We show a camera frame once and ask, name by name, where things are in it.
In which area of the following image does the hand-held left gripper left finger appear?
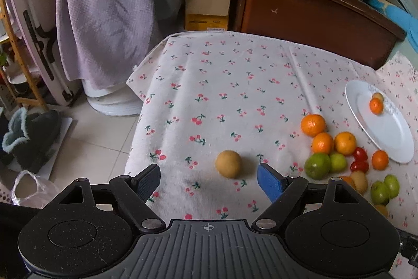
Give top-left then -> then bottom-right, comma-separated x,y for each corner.
57,164 -> 166,232

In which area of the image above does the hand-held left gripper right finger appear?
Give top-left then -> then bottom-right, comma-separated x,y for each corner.
251,163 -> 363,231

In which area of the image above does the large brown longan with stem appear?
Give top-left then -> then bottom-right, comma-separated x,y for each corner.
215,150 -> 242,179

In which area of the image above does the large green lime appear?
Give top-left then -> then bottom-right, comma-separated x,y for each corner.
304,153 -> 332,179

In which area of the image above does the small orange tangerine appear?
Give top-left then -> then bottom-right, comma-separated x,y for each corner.
371,150 -> 389,170
339,175 -> 357,191
374,204 -> 390,219
369,98 -> 384,115

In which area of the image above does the white plate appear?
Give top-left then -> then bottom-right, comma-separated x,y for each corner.
345,80 -> 415,164

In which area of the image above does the large orange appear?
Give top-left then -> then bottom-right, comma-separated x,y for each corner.
311,132 -> 334,154
301,114 -> 327,137
334,132 -> 357,157

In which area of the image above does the white round appliance base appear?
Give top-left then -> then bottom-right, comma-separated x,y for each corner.
82,79 -> 144,117

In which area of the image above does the cherry print tablecloth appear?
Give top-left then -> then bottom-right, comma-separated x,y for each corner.
126,31 -> 418,270

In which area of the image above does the white plastic bag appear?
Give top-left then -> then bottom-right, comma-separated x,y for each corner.
11,169 -> 59,209

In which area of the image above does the grey plush slipper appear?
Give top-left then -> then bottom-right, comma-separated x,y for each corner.
2,107 -> 62,172

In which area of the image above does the purple cloth cover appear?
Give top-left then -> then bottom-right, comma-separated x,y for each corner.
54,0 -> 183,92

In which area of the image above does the pink branch print cloth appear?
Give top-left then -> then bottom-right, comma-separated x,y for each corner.
375,52 -> 418,96

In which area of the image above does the wooden rack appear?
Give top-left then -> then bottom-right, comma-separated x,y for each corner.
0,0 -> 53,111

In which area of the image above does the blue pillow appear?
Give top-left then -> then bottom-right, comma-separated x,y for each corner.
369,0 -> 418,52

